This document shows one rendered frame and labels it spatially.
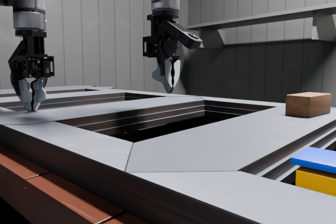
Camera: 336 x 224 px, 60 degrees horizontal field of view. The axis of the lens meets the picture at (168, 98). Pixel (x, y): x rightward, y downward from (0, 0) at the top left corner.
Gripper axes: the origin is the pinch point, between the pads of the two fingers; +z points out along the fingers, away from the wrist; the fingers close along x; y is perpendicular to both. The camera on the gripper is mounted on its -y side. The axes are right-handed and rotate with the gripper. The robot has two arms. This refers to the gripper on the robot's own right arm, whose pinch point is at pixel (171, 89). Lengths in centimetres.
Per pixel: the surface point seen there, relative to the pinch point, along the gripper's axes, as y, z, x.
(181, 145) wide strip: -23.8, 5.8, 24.3
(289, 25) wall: 60, -46, -245
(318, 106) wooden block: -31.3, 3.6, -17.8
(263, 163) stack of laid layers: -35.4, 6.8, 21.4
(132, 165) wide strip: -25.3, 5.8, 35.3
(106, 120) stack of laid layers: 9.1, 7.7, 14.3
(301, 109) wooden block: -28.7, 4.1, -13.5
